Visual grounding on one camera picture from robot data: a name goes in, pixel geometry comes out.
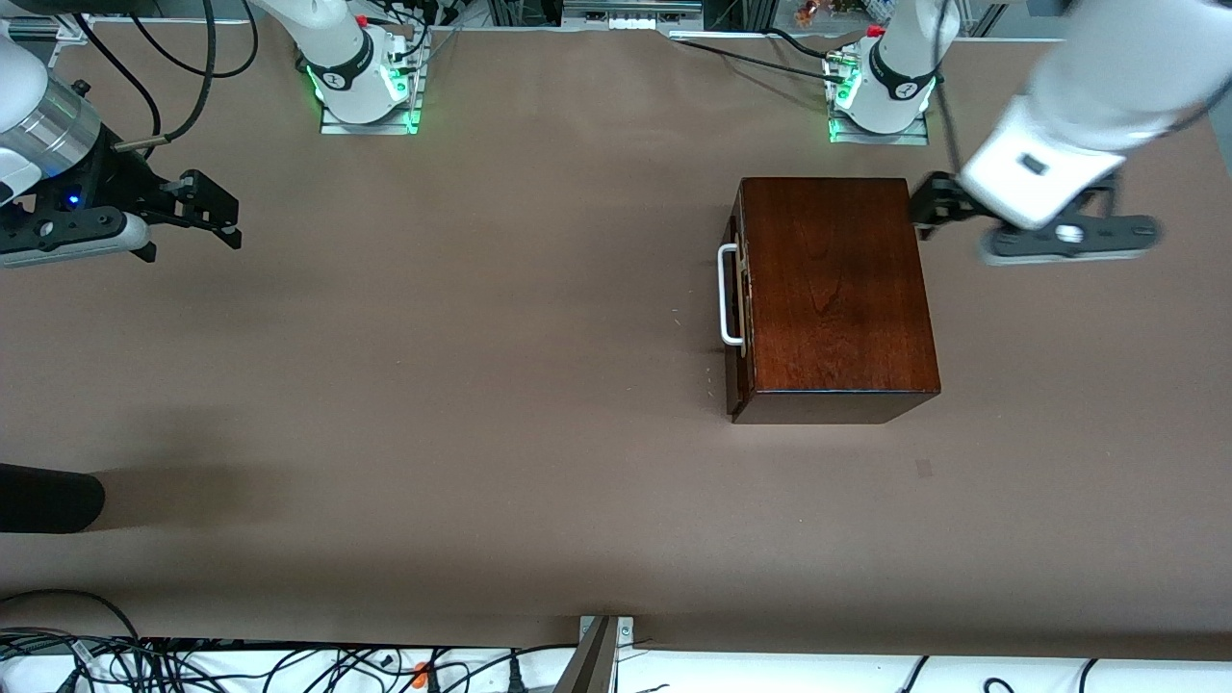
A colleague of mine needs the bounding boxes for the white metal drawer handle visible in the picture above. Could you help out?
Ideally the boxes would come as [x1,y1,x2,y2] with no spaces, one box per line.
[719,244,747,347]

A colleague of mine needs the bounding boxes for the light wood drawer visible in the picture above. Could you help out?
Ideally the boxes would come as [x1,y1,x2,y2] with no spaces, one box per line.
[724,188,754,420]

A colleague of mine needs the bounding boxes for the dark brown wooden cabinet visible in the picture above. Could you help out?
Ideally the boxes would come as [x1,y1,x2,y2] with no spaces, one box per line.
[729,176,942,425]

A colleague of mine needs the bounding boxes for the black cylindrical pole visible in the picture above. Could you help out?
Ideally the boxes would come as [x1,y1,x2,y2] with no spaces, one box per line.
[0,462,107,535]

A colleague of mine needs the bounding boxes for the grey power strip device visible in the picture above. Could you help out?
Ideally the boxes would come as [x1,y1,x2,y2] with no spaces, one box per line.
[561,0,706,32]

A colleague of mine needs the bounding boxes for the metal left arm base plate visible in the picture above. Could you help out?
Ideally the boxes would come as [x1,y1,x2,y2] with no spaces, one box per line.
[826,104,931,147]

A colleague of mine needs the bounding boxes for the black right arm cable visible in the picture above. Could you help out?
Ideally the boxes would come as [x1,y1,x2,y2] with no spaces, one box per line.
[114,0,218,150]
[130,0,261,80]

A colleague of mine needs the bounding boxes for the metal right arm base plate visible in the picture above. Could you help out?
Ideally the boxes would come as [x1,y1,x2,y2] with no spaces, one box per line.
[320,58,424,136]

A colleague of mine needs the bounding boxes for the black cable on table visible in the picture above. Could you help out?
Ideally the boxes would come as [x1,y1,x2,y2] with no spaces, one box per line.
[669,32,848,83]

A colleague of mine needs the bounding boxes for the black looping cable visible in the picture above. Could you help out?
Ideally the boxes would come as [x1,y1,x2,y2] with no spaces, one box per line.
[0,589,145,644]

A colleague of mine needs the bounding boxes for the tangled black cable bundle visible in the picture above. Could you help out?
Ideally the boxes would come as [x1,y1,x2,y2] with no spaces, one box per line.
[0,626,578,693]

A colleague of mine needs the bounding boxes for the small aluminium bracket plate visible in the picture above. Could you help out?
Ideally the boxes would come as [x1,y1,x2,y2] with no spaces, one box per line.
[579,616,636,665]

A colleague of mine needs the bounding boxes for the grey metal mount bar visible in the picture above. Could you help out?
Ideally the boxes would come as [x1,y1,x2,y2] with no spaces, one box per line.
[553,616,619,693]

